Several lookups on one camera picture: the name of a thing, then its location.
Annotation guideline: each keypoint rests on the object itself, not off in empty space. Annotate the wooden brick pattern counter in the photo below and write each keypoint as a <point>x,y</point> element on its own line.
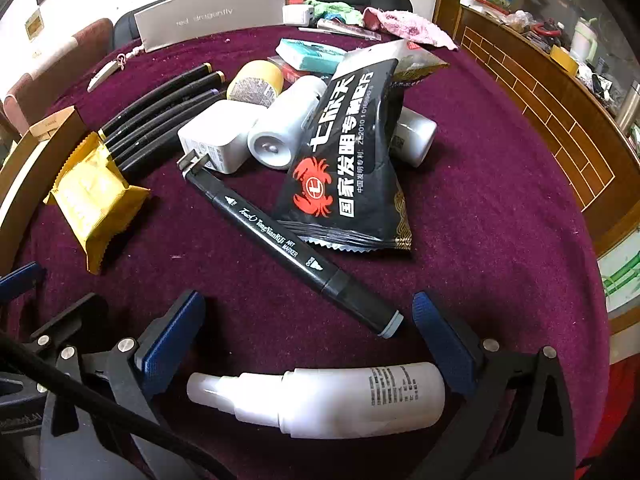
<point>550,110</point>

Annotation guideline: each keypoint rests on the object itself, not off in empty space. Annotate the white kettle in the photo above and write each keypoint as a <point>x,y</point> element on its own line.
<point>584,40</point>

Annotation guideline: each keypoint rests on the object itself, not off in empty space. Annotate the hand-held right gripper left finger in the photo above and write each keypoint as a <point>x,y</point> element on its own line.
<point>170,335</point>

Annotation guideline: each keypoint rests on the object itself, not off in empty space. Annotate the pink upholstered chair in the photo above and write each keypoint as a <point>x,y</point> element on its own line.
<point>55,70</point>

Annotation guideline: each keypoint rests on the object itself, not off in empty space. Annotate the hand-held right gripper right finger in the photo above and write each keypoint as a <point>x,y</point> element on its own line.
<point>445,345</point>

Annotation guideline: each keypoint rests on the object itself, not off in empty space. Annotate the white plastic bottle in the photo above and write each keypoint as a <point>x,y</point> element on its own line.
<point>415,137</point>
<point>285,125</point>

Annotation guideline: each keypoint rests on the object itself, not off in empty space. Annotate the yellow box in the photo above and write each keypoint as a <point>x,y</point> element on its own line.
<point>564,60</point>

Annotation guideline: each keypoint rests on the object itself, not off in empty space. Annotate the white board with green print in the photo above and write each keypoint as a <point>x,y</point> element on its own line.
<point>622,275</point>

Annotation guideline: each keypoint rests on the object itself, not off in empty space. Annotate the flat packet of pens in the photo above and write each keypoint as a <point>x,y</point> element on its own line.
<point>350,30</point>

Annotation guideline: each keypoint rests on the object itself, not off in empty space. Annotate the steel thermos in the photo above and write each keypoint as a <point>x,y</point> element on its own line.
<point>629,107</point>

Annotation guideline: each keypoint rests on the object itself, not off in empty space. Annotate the black snack packet red crab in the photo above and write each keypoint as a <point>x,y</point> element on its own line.
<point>350,150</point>

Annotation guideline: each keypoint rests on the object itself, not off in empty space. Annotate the maroon tablecloth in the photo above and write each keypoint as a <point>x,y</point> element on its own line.
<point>475,210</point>

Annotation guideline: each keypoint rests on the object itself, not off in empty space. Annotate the white charger block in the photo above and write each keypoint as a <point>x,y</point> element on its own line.
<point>215,135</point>

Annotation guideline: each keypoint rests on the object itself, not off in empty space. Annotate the gold wall switch plate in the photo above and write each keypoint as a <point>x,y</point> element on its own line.
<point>34,25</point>

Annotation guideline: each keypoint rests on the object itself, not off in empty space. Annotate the green yellow snack packet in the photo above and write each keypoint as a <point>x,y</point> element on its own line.
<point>420,62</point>

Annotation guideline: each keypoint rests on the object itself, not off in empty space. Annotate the yellow capped jar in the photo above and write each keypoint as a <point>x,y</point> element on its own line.
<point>255,82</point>

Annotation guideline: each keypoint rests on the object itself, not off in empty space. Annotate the teal tissue packet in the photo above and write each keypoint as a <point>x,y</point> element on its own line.
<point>310,52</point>

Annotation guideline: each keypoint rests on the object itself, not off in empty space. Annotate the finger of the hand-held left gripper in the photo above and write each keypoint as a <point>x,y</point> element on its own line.
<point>20,280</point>
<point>75,317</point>

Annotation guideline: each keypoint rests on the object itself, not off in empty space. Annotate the silver grey box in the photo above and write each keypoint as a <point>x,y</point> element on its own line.
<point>210,12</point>

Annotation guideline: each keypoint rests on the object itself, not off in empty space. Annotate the green cloth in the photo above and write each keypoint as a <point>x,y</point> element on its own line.
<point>332,10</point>

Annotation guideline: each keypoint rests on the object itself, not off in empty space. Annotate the white spray bottle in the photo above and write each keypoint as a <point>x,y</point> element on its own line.
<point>340,400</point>

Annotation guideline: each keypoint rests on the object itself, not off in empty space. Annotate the white power adapter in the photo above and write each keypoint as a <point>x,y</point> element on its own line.
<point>297,15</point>

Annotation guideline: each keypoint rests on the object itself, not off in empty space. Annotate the black art marker grey cap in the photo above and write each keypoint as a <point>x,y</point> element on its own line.
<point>280,240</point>

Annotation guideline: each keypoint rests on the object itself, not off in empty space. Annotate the wooden box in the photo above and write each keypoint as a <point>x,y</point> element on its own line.
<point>35,160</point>

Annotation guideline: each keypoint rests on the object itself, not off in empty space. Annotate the pink cloth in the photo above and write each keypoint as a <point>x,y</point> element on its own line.
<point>405,25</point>

